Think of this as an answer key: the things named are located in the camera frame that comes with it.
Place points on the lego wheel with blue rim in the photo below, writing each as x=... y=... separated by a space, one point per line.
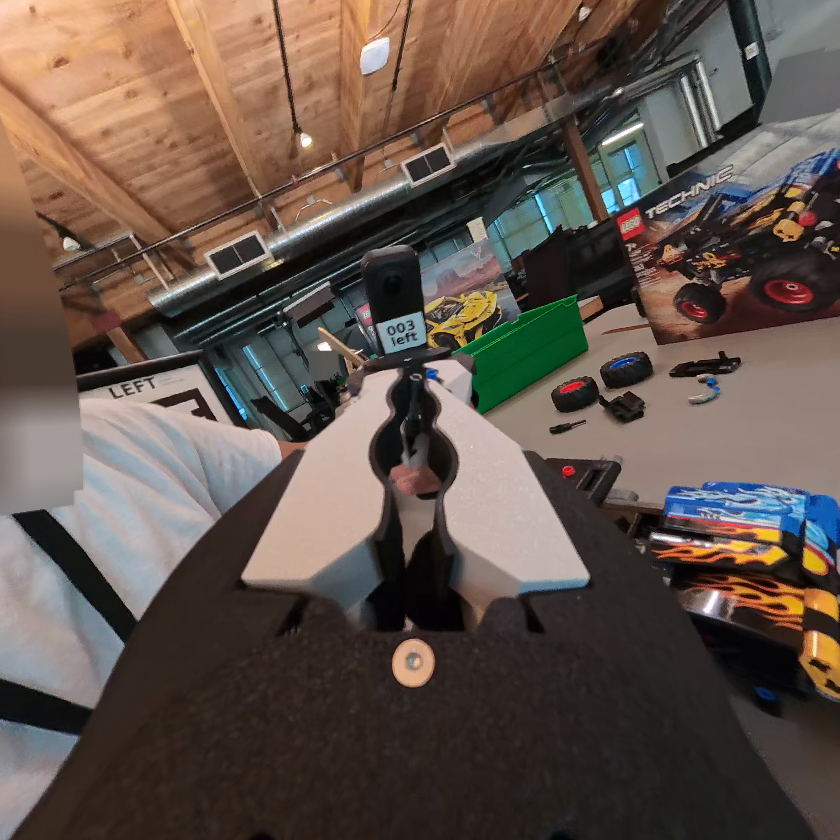
x=627 y=371

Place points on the white round ceiling device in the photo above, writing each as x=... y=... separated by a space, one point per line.
x=375 y=56

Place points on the curved white lego piece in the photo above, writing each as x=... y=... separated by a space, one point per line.
x=705 y=390

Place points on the chunky black lego piece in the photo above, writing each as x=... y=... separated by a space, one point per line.
x=623 y=405

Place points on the green plastic bin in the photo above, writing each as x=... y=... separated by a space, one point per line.
x=525 y=354

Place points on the lego wheel with red rim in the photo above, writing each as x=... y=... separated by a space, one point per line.
x=575 y=395

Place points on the person's white shirt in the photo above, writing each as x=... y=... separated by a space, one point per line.
x=170 y=492

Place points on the ceiling air vent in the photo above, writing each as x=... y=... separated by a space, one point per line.
x=428 y=164
x=237 y=254

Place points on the monster truck lego box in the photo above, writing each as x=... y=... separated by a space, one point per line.
x=722 y=262

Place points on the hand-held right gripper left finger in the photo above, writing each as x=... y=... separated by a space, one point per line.
x=315 y=525

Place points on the small black lego axle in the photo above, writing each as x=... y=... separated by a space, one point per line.
x=568 y=427

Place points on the yellow car lego box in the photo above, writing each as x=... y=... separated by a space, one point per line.
x=466 y=308

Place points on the lego truck model with flames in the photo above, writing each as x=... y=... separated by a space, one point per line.
x=735 y=558

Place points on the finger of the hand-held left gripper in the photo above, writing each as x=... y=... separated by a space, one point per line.
x=459 y=380

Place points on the person's left hand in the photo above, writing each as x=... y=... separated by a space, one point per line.
x=417 y=484

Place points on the silver ventilation duct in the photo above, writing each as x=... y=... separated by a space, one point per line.
x=328 y=216

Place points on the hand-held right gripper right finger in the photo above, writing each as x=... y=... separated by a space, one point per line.
x=512 y=525

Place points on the long black lego piece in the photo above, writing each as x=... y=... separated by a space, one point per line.
x=705 y=365

